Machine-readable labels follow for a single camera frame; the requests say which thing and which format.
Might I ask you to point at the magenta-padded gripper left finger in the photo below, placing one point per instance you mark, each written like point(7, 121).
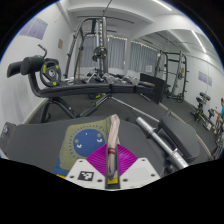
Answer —
point(95, 163)

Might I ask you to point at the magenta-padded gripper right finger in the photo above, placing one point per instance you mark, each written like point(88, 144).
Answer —
point(128, 163)

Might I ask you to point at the olive and blue printed towel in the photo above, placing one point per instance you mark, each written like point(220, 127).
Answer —
point(86, 140)

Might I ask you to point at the silver barbell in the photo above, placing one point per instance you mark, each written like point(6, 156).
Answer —
point(160, 141)

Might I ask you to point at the black padded workout bench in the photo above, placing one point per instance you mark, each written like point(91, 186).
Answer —
point(33, 143)

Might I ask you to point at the black roller-pad extension bench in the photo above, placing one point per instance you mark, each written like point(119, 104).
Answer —
point(76, 89)

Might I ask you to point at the black box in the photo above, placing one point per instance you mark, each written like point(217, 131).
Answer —
point(152, 88)

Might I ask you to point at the group of dumbbells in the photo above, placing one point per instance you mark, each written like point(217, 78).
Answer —
point(106, 78)

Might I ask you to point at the black yellow exercise machine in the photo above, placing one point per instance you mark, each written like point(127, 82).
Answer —
point(201, 111)

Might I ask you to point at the white paper sign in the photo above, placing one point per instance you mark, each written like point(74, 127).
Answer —
point(148, 68)

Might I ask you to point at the black yellow-marked weight plate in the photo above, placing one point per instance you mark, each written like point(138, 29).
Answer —
point(100, 53)
point(50, 73)

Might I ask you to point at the person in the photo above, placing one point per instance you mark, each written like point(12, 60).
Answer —
point(220, 115)

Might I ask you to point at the black squat rack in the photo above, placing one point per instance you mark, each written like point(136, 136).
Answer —
point(180, 66)

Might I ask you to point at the long ceiling light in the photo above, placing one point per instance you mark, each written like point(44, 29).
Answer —
point(199, 41)
point(163, 4)

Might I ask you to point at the small purple wall poster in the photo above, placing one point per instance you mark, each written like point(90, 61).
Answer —
point(205, 78)

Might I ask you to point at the small brown wall sign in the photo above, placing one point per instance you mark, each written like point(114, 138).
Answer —
point(60, 43)

